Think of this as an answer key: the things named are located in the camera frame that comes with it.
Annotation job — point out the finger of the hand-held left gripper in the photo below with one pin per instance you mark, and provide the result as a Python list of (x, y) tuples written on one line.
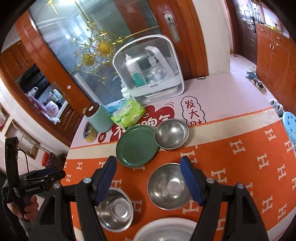
[(55, 176), (46, 171)]

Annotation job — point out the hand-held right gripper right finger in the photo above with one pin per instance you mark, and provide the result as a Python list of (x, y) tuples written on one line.
[(190, 183)]

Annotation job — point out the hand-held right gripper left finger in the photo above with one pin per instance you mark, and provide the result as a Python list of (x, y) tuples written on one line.
[(106, 183)]

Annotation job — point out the medium stainless steel bowl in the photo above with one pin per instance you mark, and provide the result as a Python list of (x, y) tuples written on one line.
[(166, 187)]

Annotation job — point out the large stainless steel bowl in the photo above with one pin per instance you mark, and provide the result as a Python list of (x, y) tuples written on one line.
[(115, 213)]

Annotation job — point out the green plate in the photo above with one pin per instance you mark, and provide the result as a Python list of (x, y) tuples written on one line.
[(136, 148)]

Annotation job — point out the large white plate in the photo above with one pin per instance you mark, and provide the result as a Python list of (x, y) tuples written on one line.
[(161, 222)]

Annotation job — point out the person's left hand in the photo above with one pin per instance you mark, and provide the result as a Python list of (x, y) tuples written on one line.
[(13, 208)]

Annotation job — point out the red basket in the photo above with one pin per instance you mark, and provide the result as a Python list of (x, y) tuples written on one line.
[(47, 159)]

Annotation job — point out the orange patterned tablecloth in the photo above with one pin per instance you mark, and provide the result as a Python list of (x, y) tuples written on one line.
[(231, 162)]

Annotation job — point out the glass jar with yellow contents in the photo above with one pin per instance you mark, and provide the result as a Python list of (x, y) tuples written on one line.
[(89, 135)]

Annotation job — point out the small stainless steel bowl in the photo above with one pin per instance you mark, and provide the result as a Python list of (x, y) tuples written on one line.
[(171, 134)]

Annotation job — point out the wooden kitchen cabinet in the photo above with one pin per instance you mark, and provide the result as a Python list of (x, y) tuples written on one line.
[(71, 115)]

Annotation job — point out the green canister with dark lid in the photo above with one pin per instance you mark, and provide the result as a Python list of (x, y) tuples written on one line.
[(101, 120)]

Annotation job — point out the pink rice cooker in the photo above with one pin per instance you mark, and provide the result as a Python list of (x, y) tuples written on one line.
[(52, 107)]

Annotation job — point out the green tissue pack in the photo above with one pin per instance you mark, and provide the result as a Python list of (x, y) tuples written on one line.
[(129, 112)]

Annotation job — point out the blue plastic packet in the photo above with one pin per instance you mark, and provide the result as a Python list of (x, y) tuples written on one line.
[(113, 108)]

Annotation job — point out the small white bottle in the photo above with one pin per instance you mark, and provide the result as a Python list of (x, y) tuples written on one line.
[(124, 92)]

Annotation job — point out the white storage box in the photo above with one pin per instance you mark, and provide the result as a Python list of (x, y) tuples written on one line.
[(152, 87)]

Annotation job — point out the clear bottle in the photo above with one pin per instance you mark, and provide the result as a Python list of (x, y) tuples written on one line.
[(153, 71)]

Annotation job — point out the blue plastic stool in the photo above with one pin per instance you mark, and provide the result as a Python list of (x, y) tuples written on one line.
[(290, 120)]

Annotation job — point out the white bottle with green label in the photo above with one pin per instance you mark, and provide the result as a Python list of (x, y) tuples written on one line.
[(133, 67)]

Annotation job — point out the row of shoes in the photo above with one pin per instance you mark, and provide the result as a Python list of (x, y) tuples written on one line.
[(260, 83)]

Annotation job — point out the glass door with gold ornament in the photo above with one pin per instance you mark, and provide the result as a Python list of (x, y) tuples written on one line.
[(69, 34)]

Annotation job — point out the dark entrance door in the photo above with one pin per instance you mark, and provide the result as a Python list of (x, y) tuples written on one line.
[(245, 34)]

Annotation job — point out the wooden picture frame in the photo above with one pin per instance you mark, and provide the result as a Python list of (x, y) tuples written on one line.
[(20, 136)]

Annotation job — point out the wooden wall cabinet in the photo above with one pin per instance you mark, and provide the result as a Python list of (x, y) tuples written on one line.
[(277, 58)]

